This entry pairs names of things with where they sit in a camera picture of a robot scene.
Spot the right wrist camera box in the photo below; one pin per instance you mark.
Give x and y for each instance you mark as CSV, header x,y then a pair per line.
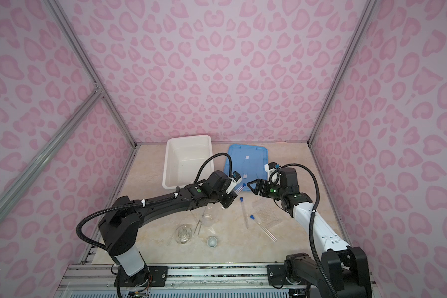
x,y
272,166

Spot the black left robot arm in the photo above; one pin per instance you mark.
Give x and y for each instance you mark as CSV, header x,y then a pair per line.
x,y
119,227

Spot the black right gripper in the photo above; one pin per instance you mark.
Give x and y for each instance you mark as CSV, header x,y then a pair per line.
x,y
261,182

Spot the small round glass dish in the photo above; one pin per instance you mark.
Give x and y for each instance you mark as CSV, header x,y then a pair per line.
x,y
212,242

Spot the white plastic storage bin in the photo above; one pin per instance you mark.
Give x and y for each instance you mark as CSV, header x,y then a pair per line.
x,y
183,158

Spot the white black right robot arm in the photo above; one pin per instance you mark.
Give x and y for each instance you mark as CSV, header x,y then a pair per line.
x,y
334,267

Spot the left rear corner post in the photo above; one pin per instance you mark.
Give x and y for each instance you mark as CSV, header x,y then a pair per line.
x,y
56,11

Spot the blue plastic bin lid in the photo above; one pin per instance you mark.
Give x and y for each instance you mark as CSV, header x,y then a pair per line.
x,y
249,162

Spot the left aluminium frame beam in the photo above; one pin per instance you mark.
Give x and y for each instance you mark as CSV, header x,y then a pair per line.
x,y
22,183

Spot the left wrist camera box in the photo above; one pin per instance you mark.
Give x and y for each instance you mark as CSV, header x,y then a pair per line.
x,y
236,177

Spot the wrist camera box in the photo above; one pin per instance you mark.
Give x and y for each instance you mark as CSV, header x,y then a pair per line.
x,y
272,166
236,177

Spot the small glass beaker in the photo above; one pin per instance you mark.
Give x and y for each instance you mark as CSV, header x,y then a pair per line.
x,y
208,218

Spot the aluminium corner frame post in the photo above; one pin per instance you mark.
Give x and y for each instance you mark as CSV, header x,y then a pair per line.
x,y
362,25

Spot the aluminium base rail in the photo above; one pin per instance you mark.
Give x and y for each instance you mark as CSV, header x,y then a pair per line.
x,y
205,280

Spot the glass conical flask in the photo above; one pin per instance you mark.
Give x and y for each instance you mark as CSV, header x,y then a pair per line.
x,y
183,234

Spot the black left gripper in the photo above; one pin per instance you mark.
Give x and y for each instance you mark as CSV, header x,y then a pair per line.
x,y
232,197

